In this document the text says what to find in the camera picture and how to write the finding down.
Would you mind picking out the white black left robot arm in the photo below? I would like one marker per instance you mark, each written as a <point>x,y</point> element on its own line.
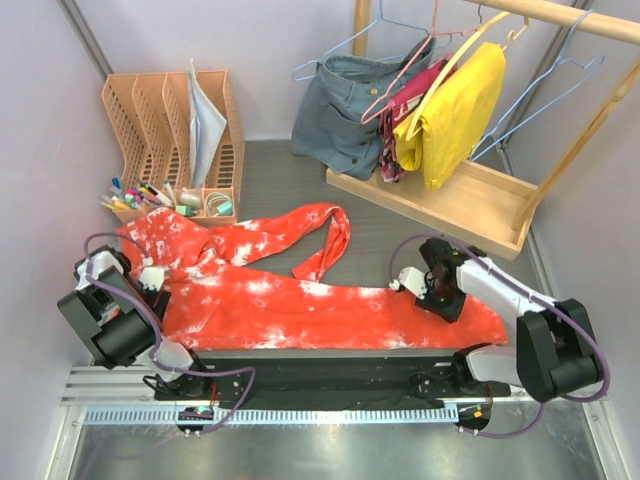
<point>116,318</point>

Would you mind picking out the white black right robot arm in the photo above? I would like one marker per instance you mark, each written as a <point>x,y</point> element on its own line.
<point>555,352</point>

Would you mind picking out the orange tie-dye trousers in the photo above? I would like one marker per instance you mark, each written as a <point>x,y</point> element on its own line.
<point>258,284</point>

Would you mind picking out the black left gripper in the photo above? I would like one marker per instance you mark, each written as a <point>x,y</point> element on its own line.
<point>161,302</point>

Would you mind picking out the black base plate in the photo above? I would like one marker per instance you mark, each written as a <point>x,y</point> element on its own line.
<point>346,383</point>

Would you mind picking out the blue denim shorts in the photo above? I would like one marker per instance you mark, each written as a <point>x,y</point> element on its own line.
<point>328,125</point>

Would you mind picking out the wooden clothes rack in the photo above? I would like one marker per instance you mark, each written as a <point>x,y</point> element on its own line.
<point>480,205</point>

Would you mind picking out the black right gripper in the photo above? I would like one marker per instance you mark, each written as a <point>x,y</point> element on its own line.
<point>450,313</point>

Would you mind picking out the yellow garment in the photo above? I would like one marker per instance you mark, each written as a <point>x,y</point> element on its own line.
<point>455,118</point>

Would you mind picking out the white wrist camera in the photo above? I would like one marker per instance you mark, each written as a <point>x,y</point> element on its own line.
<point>410,279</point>
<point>153,278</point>

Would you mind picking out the orange plastic file organizer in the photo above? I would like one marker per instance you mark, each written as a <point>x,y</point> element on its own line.
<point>149,113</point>

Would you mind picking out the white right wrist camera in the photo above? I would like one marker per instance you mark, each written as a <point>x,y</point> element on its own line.
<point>410,279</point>

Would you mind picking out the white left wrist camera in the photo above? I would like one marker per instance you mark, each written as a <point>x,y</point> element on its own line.
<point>153,278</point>

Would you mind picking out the bunch of coloured pens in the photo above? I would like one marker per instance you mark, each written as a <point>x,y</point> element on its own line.
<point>139,199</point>

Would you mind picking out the yellow wooden hanger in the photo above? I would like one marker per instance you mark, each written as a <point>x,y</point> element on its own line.
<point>444,73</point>

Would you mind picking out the white papers in organizer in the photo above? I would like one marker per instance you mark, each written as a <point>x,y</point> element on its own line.
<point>206,127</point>

